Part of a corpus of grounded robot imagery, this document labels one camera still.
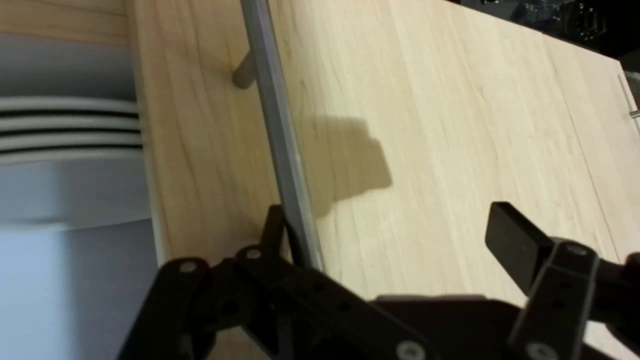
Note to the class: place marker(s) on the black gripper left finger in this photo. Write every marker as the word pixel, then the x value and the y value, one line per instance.
pixel 267 307

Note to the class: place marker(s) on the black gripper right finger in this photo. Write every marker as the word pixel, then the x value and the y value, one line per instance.
pixel 567 286

